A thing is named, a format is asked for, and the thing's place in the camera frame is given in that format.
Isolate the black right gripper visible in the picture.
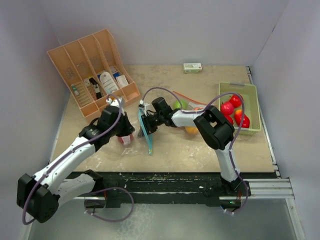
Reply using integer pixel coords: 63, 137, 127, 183
138, 113, 164, 139

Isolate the clear bag blue zipper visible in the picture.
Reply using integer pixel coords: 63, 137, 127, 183
117, 104, 155, 157

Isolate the red fake apple with stem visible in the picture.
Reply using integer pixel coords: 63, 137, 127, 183
220, 101, 235, 116

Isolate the red yellow fake apple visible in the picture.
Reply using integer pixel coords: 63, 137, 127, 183
224, 115, 234, 125

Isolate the red fake pepper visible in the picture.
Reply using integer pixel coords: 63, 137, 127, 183
234, 109, 251, 129

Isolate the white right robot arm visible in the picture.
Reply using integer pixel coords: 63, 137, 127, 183
138, 97, 242, 196

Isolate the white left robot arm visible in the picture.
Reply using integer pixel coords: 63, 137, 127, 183
16, 105, 134, 225

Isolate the green fake fruit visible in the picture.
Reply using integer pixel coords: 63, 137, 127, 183
173, 99, 188, 110

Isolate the clear bag red zipper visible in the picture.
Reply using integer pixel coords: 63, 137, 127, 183
172, 90, 208, 136

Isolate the fake yellow orange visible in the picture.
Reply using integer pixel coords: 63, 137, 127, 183
184, 126, 199, 135

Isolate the white blue card pack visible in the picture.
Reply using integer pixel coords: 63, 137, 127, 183
99, 71, 119, 94

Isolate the small green white box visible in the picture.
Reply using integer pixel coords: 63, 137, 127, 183
183, 63, 203, 74

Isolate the pink desk organizer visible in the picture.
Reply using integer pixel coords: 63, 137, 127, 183
47, 29, 141, 122

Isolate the green perforated basket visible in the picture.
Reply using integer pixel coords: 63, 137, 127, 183
218, 81, 262, 136

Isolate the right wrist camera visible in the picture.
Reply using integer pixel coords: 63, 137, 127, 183
138, 100, 150, 115

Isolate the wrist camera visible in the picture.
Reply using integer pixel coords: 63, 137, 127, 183
138, 100, 150, 115
106, 97, 125, 106

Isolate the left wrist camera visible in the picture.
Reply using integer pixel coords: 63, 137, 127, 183
106, 97, 125, 106

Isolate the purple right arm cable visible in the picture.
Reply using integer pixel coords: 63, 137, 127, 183
142, 86, 250, 216

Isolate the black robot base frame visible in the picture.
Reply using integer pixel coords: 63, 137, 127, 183
73, 169, 252, 209

